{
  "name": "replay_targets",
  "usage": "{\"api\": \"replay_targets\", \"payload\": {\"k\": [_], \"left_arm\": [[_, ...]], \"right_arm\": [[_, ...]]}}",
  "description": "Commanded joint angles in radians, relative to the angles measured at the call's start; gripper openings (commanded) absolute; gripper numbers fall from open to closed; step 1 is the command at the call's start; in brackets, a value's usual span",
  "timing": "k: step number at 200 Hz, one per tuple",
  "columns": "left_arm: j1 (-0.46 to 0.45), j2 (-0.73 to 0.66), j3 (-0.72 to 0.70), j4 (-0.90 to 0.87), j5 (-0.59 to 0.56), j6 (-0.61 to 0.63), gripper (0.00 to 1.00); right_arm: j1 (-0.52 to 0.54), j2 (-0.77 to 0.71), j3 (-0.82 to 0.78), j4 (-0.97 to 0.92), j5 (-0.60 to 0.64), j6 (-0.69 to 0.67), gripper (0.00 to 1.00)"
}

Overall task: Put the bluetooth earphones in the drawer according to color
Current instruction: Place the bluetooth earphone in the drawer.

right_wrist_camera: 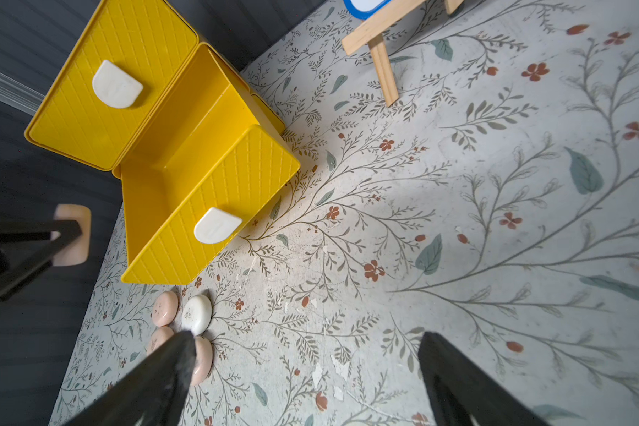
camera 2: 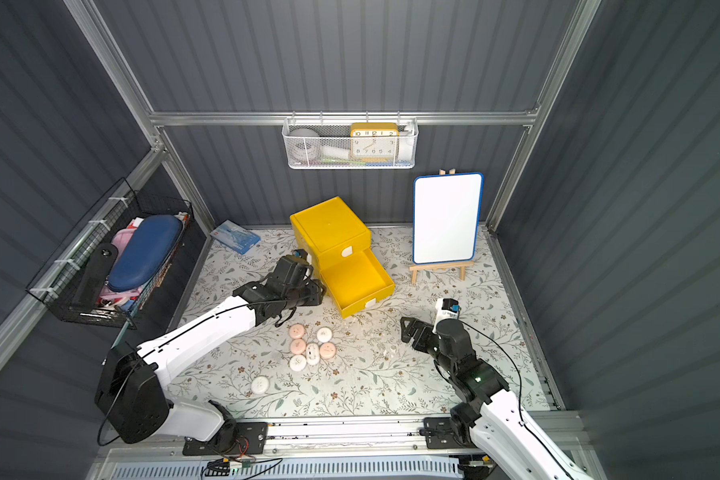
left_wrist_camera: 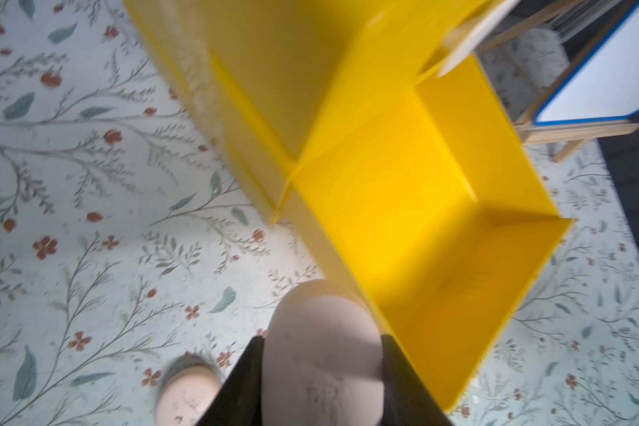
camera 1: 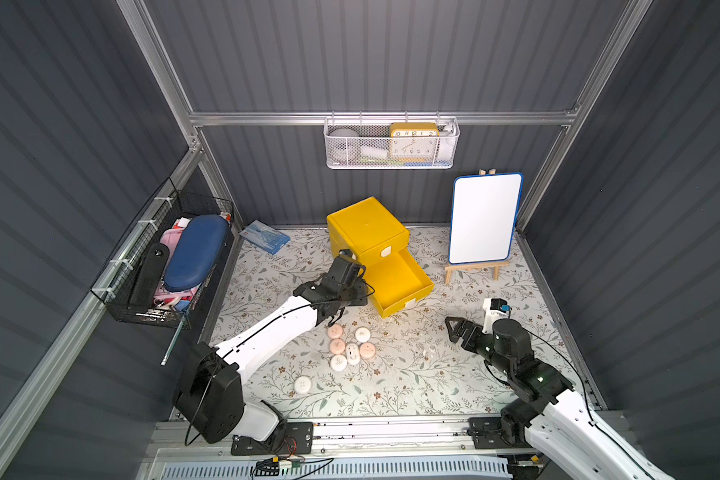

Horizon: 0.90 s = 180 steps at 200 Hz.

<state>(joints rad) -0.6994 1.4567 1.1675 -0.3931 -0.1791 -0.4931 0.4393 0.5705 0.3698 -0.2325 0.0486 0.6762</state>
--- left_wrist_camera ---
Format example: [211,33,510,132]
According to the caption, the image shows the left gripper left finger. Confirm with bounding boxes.
[196,337,264,426]

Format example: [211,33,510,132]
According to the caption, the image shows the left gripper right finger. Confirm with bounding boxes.
[381,335,452,426]

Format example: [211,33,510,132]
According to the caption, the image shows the yellow drawer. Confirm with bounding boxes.
[282,57,571,412]

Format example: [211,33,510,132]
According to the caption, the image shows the yellow three-drawer cabinet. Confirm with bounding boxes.
[125,1,491,222]

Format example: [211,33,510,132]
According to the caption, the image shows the small wooden easel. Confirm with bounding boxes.
[475,1,639,163]

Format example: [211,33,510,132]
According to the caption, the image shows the white board blue frame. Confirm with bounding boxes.
[532,1,639,126]

